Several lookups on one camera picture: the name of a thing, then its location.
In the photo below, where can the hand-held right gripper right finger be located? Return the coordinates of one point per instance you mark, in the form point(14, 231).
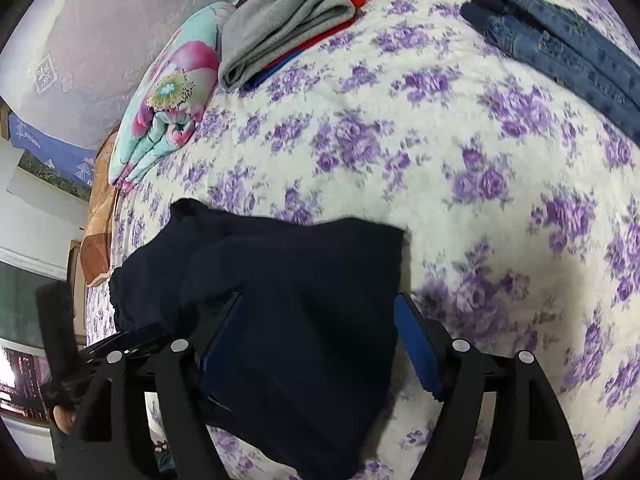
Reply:
point(417, 345)

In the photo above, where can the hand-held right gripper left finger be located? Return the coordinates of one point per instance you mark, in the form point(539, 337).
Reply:
point(217, 355)

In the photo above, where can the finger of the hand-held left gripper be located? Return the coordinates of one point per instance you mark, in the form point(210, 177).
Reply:
point(140, 341)

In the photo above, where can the navy blue pants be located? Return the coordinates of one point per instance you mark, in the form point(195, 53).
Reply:
point(300, 285)

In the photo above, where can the person's left hand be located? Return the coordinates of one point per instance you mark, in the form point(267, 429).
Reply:
point(64, 417)

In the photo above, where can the brown orange pillow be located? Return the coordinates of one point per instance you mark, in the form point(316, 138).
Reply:
point(97, 230)

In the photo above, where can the purple floral bedsheet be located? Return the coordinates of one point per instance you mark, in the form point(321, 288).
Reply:
point(400, 160)

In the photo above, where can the blue printed cloth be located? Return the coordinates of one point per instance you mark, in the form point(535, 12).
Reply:
point(50, 145)

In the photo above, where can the folded floral blanket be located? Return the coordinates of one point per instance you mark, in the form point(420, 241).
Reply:
point(165, 90)

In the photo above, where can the folded blue garment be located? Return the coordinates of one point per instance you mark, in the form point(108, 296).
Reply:
point(280, 64)

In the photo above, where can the white lace cloth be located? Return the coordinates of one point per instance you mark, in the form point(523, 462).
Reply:
point(100, 25)

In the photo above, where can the blue denim jeans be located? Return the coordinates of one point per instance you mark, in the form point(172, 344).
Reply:
point(560, 50)

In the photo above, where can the folded grey garment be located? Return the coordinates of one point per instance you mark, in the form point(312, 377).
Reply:
point(280, 25)

